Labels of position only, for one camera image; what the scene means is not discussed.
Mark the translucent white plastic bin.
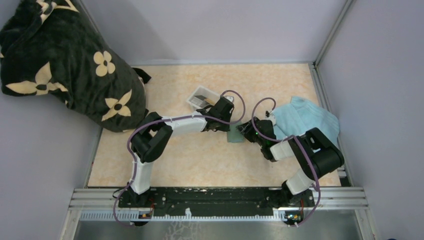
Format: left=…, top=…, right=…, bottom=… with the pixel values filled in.
left=186, top=85, right=220, bottom=111

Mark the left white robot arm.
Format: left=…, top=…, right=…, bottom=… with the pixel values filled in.
left=126, top=97, right=234, bottom=207

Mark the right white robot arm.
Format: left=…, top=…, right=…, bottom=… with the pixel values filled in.
left=236, top=117, right=345, bottom=206

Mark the gold card in bin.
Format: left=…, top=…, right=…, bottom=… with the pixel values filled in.
left=204, top=98, right=216, bottom=105

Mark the light blue towel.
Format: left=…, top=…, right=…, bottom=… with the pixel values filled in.
left=272, top=96, right=340, bottom=146

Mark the black floral blanket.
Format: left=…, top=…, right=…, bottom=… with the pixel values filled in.
left=0, top=0, right=150, bottom=132

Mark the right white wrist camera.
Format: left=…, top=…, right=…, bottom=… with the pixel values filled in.
left=265, top=111, right=277, bottom=126

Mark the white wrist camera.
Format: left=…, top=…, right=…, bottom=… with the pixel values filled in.
left=265, top=111, right=277, bottom=126
left=224, top=95, right=235, bottom=103

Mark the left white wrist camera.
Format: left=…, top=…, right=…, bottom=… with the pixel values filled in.
left=224, top=95, right=235, bottom=103

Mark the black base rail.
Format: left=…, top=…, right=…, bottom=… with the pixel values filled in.
left=117, top=187, right=315, bottom=217

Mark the aluminium frame rail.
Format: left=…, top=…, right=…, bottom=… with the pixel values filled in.
left=69, top=187, right=369, bottom=223

